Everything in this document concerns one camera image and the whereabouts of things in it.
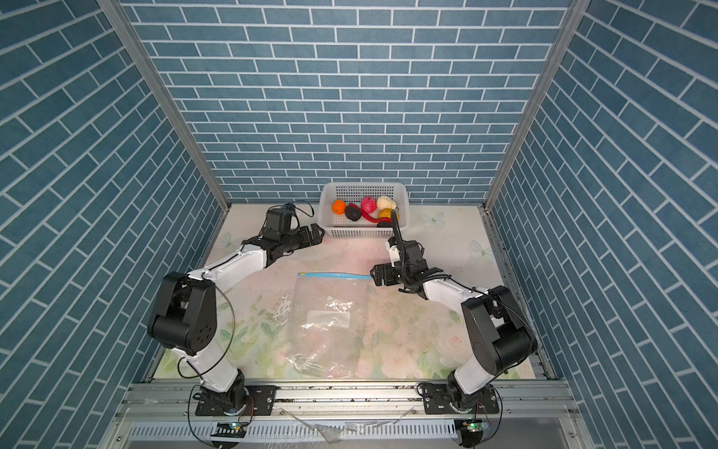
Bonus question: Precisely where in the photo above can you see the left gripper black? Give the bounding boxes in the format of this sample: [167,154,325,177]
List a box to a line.
[277,222,325,254]

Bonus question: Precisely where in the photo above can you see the white plastic mesh basket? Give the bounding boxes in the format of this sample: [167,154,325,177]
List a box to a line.
[318,183,411,239]

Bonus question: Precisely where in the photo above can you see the orange toy fruit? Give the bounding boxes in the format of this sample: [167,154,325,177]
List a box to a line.
[331,199,347,215]

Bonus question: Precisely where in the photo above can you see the pink toy fruit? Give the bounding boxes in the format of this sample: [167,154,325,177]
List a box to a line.
[360,196,377,214]

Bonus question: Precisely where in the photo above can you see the clear zip top bag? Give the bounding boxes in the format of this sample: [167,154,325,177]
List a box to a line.
[285,272,373,379]

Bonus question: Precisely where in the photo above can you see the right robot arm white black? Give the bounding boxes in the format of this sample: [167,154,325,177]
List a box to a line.
[370,262,538,411]

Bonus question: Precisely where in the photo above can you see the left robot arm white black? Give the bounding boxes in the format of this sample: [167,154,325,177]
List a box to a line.
[148,224,325,416]

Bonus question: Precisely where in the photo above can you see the dark brown toy food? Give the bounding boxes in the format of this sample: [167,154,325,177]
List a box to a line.
[344,204,362,222]

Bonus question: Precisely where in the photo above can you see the cream toy food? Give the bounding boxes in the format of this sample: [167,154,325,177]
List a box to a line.
[376,196,398,211]

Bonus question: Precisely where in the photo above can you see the red toy chili pepper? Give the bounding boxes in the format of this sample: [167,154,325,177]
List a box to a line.
[360,209,391,225]

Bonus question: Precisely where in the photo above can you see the right circuit board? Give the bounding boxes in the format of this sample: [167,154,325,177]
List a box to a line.
[457,419,490,434]

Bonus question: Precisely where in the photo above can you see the circuit board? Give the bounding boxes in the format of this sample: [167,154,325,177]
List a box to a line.
[457,419,490,434]
[211,422,248,440]

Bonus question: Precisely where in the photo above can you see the left circuit board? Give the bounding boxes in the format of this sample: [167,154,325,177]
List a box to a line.
[211,422,248,440]

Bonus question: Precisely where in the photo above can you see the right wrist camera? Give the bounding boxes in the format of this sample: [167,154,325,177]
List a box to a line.
[386,237,401,267]

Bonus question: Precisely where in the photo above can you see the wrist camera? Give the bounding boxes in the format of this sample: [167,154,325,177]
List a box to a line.
[386,237,401,267]
[264,203,297,233]

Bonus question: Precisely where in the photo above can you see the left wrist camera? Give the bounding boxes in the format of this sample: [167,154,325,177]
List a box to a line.
[264,203,297,233]

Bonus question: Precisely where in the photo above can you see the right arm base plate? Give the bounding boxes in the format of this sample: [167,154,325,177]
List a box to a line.
[415,382,500,415]

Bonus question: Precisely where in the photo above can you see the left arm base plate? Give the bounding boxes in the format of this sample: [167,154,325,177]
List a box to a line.
[193,384,277,416]

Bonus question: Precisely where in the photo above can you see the aluminium front rail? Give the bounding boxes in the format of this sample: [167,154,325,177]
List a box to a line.
[114,379,579,422]

